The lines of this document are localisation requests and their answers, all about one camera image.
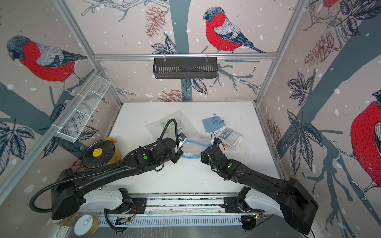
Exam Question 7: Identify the grey patterned folded towel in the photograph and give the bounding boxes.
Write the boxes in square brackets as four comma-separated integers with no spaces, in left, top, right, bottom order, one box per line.
[217,128,243,151]

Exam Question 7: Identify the black corrugated cable conduit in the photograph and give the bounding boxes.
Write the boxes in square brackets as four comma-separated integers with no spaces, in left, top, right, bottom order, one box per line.
[29,118,179,214]

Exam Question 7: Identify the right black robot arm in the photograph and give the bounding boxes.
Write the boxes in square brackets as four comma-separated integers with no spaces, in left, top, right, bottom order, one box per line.
[200,144,318,236]

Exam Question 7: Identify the black hanging wire basket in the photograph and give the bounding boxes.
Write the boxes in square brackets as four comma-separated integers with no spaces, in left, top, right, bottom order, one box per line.
[153,57,218,79]

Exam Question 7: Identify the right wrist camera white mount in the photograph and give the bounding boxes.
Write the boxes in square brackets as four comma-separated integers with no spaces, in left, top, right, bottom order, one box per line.
[212,137,222,147]

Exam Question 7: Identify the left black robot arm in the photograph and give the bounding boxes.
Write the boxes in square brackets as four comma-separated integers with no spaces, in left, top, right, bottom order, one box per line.
[51,138,183,220]

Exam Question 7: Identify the white mesh wall shelf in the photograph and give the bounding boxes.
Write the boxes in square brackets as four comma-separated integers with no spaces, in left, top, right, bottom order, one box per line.
[55,76,111,142]

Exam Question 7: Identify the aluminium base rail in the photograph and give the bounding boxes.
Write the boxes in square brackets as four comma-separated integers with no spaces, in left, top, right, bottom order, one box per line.
[78,189,286,229]

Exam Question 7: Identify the yellow pot black lid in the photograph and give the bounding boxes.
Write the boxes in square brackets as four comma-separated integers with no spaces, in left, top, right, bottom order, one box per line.
[82,137,123,169]

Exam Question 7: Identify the clear vacuum bag blue zipper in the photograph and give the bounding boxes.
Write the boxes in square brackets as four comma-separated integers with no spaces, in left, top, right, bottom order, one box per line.
[145,110,210,159]

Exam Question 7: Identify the cream towel blue bunny print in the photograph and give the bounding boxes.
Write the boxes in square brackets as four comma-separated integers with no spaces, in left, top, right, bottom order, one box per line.
[157,116,183,136]

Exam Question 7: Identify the glass jar with metal lid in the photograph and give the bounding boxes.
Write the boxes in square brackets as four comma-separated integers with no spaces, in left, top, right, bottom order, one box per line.
[52,214,81,227]

